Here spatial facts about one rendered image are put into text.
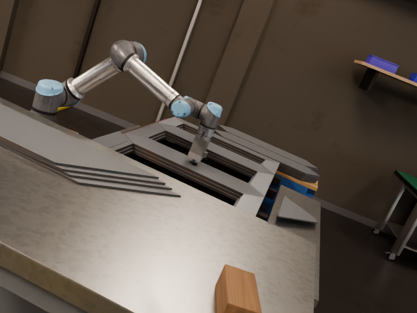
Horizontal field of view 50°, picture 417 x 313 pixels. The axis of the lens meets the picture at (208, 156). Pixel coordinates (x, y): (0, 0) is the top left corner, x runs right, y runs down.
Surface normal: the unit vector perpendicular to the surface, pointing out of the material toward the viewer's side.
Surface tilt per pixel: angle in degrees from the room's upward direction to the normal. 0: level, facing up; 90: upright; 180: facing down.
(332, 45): 90
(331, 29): 90
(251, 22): 90
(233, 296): 0
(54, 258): 0
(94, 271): 0
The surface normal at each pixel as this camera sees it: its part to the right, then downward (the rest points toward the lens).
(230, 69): -0.11, 0.25
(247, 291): 0.36, -0.89
